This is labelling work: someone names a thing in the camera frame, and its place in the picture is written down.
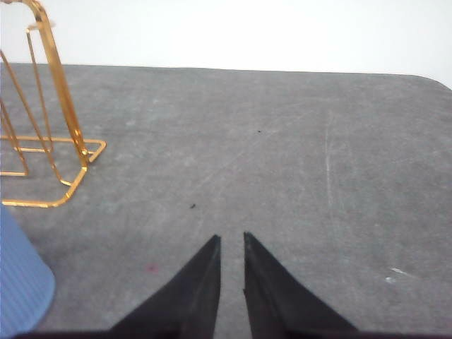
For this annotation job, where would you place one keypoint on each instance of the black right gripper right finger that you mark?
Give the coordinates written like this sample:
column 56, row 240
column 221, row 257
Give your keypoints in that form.
column 280, row 306

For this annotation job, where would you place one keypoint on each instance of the gold wire cup rack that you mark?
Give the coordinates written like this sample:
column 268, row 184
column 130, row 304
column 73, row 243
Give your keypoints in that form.
column 78, row 136

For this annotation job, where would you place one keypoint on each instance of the blue ribbed cup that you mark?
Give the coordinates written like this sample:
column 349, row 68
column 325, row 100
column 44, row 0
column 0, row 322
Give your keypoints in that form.
column 27, row 284

